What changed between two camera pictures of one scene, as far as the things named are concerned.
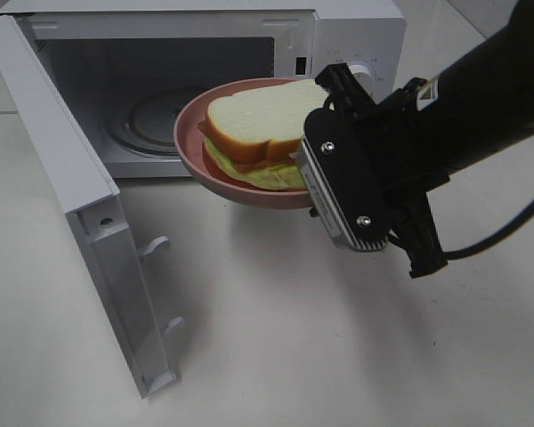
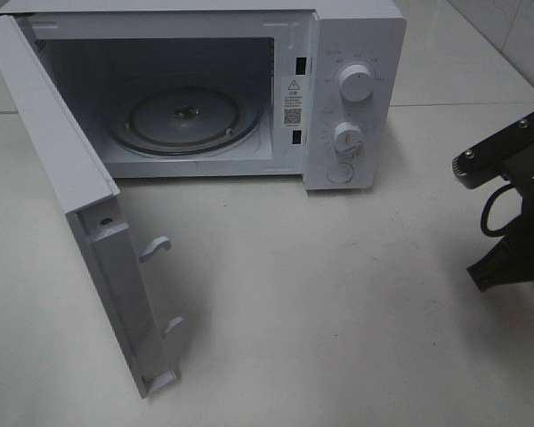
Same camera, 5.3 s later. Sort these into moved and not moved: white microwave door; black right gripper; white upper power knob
Moved: black right gripper
Not moved: white microwave door; white upper power knob
